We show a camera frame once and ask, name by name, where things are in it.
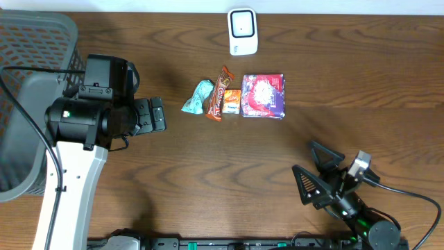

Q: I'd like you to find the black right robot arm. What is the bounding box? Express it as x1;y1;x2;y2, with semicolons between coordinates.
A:
292;141;409;249

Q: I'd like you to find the white barcode scanner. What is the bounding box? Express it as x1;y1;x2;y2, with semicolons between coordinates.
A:
227;8;259;56

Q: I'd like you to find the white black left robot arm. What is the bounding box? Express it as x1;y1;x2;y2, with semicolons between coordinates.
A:
33;97;166;249

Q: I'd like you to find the black camera cable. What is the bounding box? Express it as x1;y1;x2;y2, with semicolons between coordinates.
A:
364;176;442;250
0;65;86;250

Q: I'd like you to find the purple pantyliner pack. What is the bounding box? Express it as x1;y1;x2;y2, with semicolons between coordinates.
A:
241;74;285;119

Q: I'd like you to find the small orange snack pack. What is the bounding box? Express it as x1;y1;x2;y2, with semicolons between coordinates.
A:
222;90;241;115

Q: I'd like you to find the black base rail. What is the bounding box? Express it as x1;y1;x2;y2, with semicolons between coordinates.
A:
86;237;410;250

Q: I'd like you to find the black left camera cable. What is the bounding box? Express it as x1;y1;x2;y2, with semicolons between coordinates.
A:
0;65;86;250

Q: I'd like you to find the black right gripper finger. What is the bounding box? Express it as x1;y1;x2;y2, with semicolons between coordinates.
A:
291;165;334;210
309;141;345;173

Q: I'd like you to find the brown orange chocolate bar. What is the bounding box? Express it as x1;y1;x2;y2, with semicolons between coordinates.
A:
205;66;234;122

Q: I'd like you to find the grey plastic basket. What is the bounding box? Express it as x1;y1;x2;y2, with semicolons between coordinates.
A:
1;10;86;202

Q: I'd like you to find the black right camera cable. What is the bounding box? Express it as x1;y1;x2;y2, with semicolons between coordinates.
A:
364;176;442;250

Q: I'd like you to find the mint green wipes pack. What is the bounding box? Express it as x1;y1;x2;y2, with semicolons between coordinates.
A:
181;80;214;115

